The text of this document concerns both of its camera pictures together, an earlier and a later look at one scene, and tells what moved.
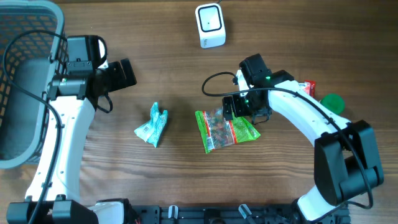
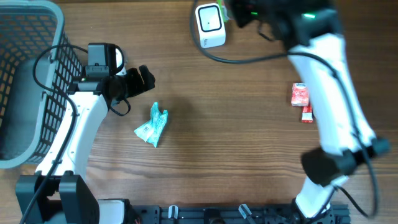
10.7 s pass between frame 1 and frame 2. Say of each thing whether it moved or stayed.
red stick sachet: moved
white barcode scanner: stayed
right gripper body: moved
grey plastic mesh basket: stayed
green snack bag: moved
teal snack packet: stayed
